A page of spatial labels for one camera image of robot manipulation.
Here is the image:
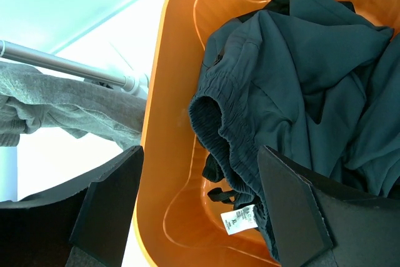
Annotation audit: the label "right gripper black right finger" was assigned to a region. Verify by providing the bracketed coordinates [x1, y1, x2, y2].
[258, 146, 399, 266]

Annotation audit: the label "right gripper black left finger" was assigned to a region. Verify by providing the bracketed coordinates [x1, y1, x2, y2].
[1, 146, 144, 266]

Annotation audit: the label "black shorts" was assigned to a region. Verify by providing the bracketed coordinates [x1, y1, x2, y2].
[202, 0, 289, 206]

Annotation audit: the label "dark navy shorts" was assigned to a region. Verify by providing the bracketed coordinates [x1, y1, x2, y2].
[189, 0, 399, 259]

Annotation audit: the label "grey shorts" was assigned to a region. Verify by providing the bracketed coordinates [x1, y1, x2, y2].
[1, 62, 146, 149]

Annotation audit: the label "orange plastic basket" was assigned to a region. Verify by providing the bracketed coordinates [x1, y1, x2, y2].
[134, 0, 399, 266]

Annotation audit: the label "silver clothes rack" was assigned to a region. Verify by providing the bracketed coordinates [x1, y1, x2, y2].
[1, 40, 149, 99]

